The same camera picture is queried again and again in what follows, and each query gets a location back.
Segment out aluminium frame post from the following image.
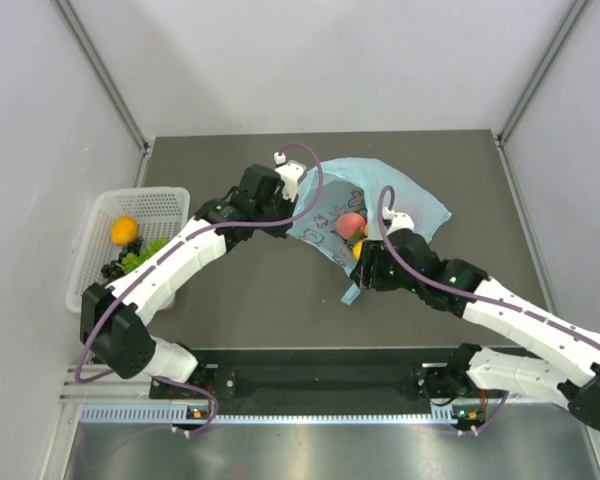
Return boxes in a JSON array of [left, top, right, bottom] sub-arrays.
[[52, 0, 151, 151], [497, 0, 594, 146]]

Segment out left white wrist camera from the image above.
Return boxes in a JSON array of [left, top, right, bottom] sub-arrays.
[[273, 151, 307, 202]]

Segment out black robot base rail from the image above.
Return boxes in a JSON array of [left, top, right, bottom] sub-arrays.
[[193, 347, 485, 414]]

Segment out white perforated plastic basket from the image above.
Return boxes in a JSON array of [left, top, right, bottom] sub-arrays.
[[65, 186, 190, 314]]

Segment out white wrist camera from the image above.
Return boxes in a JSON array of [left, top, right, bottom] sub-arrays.
[[382, 207, 415, 236], [273, 151, 307, 202]]

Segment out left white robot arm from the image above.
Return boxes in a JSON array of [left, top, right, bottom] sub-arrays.
[[80, 161, 306, 397]]

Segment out dark purple fake grapes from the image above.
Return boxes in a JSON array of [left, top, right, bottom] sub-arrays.
[[100, 237, 143, 282]]

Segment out orange fake orange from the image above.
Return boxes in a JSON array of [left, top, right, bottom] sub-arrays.
[[110, 216, 139, 246]]

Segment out pink fake peach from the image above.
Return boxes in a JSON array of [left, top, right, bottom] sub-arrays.
[[335, 212, 368, 241]]

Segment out light blue plastic bag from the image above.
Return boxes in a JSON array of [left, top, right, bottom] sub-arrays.
[[288, 157, 451, 275]]

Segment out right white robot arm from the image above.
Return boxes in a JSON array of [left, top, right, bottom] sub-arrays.
[[351, 229, 600, 432]]

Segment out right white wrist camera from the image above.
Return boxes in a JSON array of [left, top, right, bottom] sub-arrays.
[[382, 207, 415, 236]]

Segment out left aluminium frame post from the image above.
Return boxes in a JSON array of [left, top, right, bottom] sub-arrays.
[[52, 0, 151, 151]]

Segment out right aluminium frame post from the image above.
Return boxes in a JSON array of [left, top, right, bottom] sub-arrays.
[[497, 0, 594, 146]]

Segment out grey slotted cable duct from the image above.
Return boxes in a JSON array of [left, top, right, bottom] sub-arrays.
[[80, 404, 484, 425]]

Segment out green fake grapes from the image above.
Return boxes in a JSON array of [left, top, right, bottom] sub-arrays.
[[119, 238, 168, 274]]

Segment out yellow fake mango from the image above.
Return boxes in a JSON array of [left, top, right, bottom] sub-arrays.
[[352, 240, 365, 260]]

